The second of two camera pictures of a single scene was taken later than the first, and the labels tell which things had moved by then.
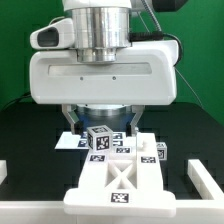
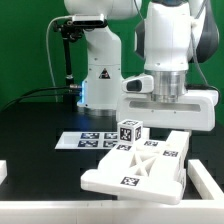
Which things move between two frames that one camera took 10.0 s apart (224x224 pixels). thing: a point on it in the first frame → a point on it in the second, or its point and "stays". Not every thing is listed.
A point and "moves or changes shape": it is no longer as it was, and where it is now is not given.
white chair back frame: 122,180 moves or changes shape
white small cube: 100,138 → 130,131
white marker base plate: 70,141 stays
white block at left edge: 3,170 stays
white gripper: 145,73 → 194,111
